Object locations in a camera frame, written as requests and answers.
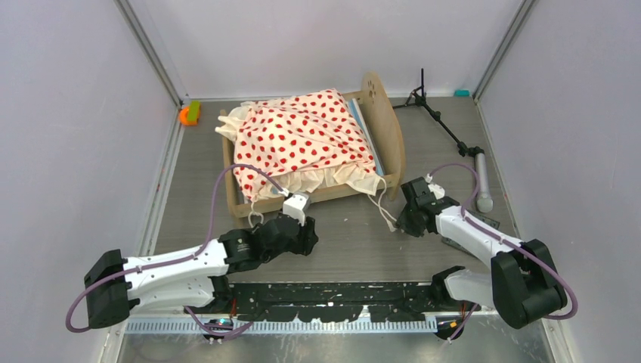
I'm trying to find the strawberry print ruffled blanket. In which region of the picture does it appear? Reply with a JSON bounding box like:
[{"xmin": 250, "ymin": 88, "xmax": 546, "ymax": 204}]
[{"xmin": 215, "ymin": 88, "xmax": 396, "ymax": 231}]

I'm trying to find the blue striped mattress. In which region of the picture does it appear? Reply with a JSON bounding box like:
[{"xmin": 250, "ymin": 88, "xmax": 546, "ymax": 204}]
[{"xmin": 347, "ymin": 98, "xmax": 385, "ymax": 176}]

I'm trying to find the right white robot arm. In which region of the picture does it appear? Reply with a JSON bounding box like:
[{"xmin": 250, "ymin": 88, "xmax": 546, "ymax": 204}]
[{"xmin": 396, "ymin": 178, "xmax": 573, "ymax": 329}]

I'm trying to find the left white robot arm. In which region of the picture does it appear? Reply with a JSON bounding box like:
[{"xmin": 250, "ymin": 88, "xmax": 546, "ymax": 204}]
[{"xmin": 81, "ymin": 193, "xmax": 318, "ymax": 330}]

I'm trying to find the black tripod stand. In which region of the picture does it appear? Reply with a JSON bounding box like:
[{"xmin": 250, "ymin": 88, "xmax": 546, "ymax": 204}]
[{"xmin": 393, "ymin": 67, "xmax": 494, "ymax": 213}]

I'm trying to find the teal small block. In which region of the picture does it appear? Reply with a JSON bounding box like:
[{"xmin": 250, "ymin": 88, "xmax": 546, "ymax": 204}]
[{"xmin": 453, "ymin": 89, "xmax": 471, "ymax": 98}]

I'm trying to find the orange green toy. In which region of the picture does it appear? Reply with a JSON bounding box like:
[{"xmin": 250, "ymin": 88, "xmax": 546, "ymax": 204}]
[{"xmin": 178, "ymin": 101, "xmax": 201, "ymax": 126}]

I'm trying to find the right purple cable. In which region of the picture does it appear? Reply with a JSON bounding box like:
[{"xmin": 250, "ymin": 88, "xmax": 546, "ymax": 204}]
[{"xmin": 430, "ymin": 163, "xmax": 582, "ymax": 322}]

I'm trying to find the purple cable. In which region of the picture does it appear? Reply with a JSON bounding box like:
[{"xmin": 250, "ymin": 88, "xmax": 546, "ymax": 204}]
[
  {"xmin": 65, "ymin": 163, "xmax": 302, "ymax": 334},
  {"xmin": 430, "ymin": 163, "xmax": 582, "ymax": 322}
]

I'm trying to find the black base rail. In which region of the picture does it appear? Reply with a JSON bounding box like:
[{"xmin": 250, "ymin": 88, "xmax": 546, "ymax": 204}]
[{"xmin": 105, "ymin": 281, "xmax": 562, "ymax": 337}]

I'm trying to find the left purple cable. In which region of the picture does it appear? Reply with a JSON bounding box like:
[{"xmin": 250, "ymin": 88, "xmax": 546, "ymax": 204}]
[{"xmin": 65, "ymin": 163, "xmax": 302, "ymax": 334}]

